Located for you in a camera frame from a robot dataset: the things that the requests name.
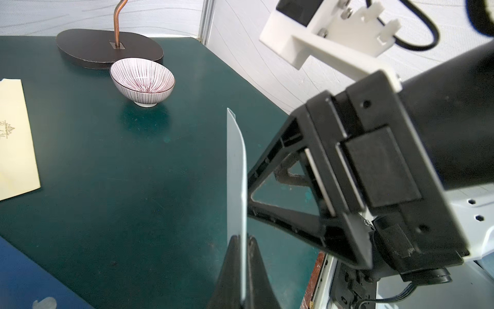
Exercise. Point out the dark blue envelope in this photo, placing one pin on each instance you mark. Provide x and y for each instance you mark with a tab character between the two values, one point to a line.
24	284

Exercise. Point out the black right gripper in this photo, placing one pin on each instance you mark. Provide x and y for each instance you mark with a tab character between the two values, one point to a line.
382	208

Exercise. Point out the light blue envelope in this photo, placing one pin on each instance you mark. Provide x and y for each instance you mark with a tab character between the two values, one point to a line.
236	193

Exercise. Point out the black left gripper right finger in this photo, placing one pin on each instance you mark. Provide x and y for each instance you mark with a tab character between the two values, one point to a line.
259	293

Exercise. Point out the dark jewelry stand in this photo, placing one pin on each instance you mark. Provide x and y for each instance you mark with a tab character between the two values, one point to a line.
99	49

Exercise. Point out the cream envelope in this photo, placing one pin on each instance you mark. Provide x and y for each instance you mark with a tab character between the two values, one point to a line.
19	172

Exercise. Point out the striped ceramic bowl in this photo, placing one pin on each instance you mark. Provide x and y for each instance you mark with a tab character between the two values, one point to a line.
144	82

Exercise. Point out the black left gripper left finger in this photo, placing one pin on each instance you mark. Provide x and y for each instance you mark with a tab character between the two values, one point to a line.
227	292

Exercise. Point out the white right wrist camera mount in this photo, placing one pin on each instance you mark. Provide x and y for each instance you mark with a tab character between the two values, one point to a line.
348	41

